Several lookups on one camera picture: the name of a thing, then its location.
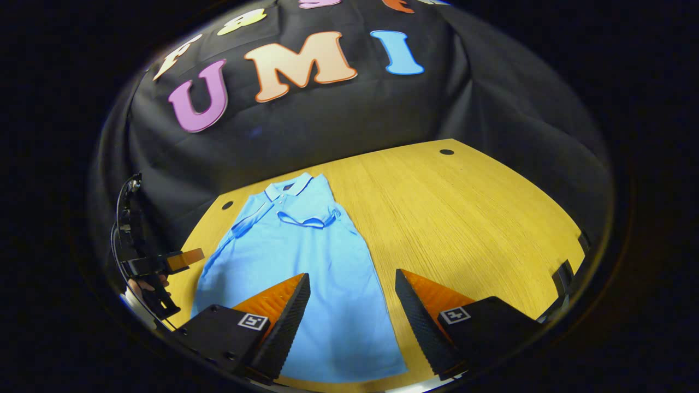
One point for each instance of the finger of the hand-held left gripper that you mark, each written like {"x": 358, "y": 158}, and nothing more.
{"x": 185, "y": 259}

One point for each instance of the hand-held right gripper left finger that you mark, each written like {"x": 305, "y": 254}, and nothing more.
{"x": 286, "y": 330}

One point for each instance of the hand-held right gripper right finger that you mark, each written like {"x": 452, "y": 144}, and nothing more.
{"x": 423, "y": 327}

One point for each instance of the light blue T-shirt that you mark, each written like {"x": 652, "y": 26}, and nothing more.
{"x": 306, "y": 256}

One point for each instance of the black backdrop cloth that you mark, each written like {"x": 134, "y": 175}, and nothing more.
{"x": 338, "y": 125}

